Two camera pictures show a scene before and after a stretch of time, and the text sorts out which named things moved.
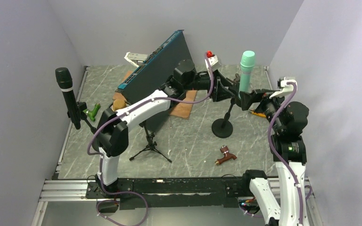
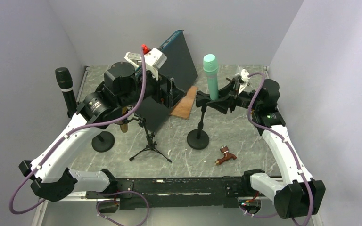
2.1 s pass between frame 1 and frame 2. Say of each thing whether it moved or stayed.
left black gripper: moved
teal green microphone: moved
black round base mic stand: moved
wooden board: stayed
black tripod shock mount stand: stayed
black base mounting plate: stayed
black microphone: stayed
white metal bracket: stayed
